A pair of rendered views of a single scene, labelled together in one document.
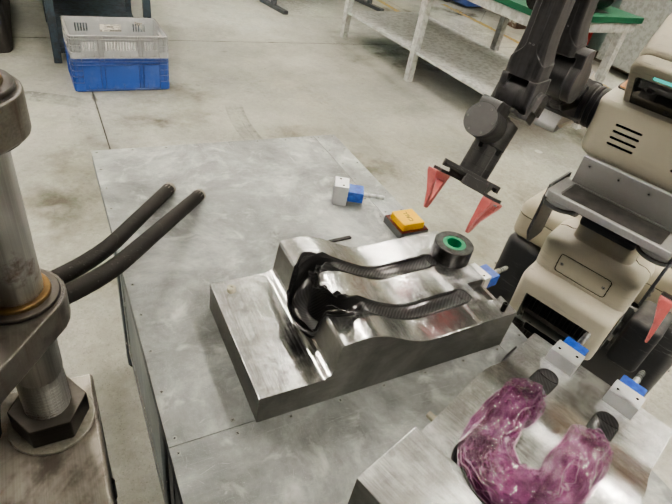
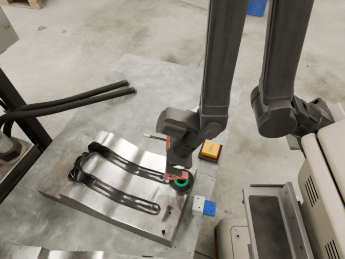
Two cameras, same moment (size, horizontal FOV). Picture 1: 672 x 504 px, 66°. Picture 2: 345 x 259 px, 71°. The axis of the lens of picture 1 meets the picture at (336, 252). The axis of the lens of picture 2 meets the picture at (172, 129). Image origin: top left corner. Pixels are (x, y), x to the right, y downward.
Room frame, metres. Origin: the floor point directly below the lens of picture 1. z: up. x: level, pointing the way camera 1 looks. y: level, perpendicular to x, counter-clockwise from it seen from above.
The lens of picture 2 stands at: (0.65, -0.51, 1.64)
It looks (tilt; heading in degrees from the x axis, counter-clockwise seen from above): 52 degrees down; 57
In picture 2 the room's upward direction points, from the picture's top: 3 degrees counter-clockwise
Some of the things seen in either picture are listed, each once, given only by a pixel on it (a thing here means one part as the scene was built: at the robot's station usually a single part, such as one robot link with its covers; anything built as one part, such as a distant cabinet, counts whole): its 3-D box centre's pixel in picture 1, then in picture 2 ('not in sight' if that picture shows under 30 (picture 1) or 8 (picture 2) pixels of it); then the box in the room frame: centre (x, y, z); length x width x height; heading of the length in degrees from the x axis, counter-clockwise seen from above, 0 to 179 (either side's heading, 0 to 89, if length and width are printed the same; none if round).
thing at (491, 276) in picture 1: (488, 275); (212, 208); (0.91, -0.34, 0.83); 0.13 x 0.05 x 0.05; 132
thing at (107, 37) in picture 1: (115, 37); not in sight; (3.37, 1.72, 0.28); 0.61 x 0.41 x 0.15; 124
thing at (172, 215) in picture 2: (481, 297); (171, 217); (0.77, -0.29, 0.87); 0.05 x 0.05 x 0.04; 34
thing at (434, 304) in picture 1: (381, 283); (116, 176); (0.70, -0.09, 0.92); 0.35 x 0.16 x 0.09; 124
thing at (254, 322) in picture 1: (365, 300); (117, 178); (0.70, -0.07, 0.87); 0.50 x 0.26 x 0.14; 124
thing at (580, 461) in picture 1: (539, 439); not in sight; (0.46, -0.34, 0.90); 0.26 x 0.18 x 0.08; 141
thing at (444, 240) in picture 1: (452, 249); (181, 182); (0.86, -0.23, 0.91); 0.08 x 0.08 x 0.04
